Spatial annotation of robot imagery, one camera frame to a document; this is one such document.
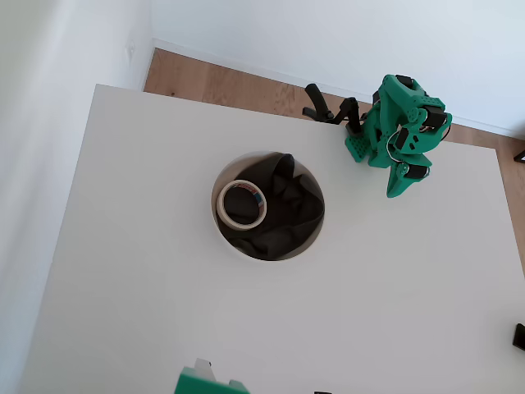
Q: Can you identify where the white masking tape roll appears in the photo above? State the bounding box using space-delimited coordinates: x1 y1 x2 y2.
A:
216 179 268 231

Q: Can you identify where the black cloth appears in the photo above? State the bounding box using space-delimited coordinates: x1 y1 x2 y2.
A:
217 152 325 262

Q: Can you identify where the white round bowl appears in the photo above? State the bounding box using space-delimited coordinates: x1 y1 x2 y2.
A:
211 150 326 263

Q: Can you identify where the black table clamp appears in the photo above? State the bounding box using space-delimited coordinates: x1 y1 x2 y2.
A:
334 96 365 137
302 83 336 123

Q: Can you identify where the wrist servo cable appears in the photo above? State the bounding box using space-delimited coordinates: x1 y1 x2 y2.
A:
380 126 407 166

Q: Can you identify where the white bracket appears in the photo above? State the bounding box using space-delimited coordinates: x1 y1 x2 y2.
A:
192 357 217 381

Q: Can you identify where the green plastic block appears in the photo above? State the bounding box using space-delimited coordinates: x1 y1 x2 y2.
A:
175 366 251 394

